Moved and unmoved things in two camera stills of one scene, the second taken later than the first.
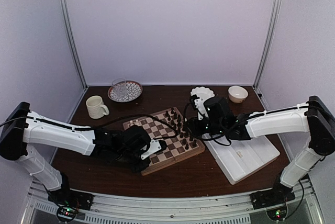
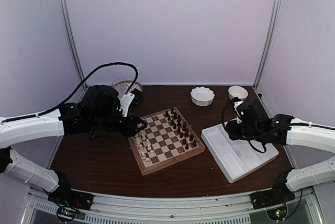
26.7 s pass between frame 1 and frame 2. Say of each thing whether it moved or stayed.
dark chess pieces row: stayed
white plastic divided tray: stayed
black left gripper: moved
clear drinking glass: stayed
